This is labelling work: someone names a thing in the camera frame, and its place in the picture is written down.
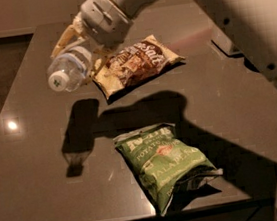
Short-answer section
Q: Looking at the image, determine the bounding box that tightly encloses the white ceramic canister jar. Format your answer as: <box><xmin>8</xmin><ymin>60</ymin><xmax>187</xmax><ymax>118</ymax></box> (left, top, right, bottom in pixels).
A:
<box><xmin>207</xmin><ymin>0</ymin><xmax>277</xmax><ymax>59</ymax></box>

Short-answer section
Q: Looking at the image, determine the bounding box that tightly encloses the green jalapeno chips bag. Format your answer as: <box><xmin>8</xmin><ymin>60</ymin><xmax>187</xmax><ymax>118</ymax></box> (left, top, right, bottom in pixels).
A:
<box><xmin>113</xmin><ymin>123</ymin><xmax>224</xmax><ymax>216</ymax></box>

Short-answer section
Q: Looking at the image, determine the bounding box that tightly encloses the brown salt chips bag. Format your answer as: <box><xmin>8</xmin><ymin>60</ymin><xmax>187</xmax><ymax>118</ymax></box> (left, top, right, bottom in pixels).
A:
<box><xmin>93</xmin><ymin>35</ymin><xmax>184</xmax><ymax>99</ymax></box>

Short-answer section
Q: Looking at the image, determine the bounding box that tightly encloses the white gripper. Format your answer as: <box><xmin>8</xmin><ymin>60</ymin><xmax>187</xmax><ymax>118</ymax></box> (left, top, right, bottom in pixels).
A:
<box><xmin>50</xmin><ymin>0</ymin><xmax>133</xmax><ymax>84</ymax></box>

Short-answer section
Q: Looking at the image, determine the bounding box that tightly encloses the clear blue plastic water bottle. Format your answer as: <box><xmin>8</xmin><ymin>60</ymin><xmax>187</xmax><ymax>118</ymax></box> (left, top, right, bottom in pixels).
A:
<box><xmin>47</xmin><ymin>46</ymin><xmax>93</xmax><ymax>92</ymax></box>

